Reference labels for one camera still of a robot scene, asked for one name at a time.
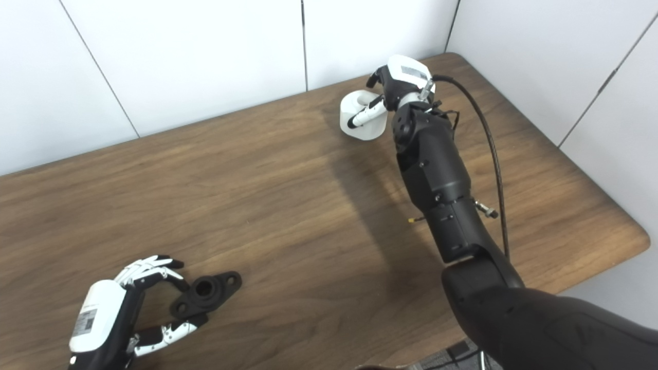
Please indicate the round white plastic piece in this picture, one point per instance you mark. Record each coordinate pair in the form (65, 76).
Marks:
(370, 131)

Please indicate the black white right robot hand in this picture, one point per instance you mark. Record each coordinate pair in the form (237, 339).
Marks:
(406, 77)

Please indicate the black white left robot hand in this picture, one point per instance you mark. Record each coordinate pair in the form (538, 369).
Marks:
(100, 318)

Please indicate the black flanged holder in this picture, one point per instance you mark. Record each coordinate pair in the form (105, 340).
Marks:
(205, 293)

